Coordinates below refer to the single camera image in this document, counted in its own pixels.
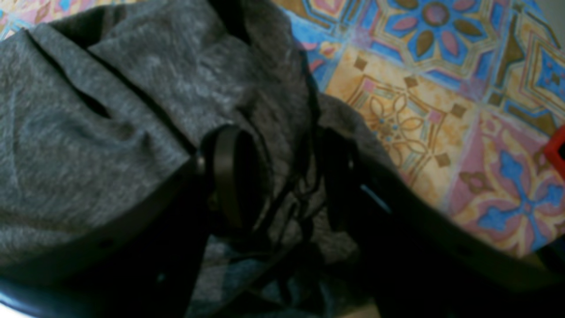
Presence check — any grey t-shirt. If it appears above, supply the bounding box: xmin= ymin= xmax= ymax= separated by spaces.
xmin=1 ymin=0 xmax=392 ymax=318

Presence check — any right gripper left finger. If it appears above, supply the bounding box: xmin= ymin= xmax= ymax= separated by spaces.
xmin=1 ymin=125 xmax=263 ymax=318

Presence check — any red clamp at right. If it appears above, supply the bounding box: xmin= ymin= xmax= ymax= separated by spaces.
xmin=543 ymin=125 xmax=565 ymax=180

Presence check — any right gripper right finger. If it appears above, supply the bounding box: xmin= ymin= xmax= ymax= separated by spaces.
xmin=317 ymin=128 xmax=564 ymax=318

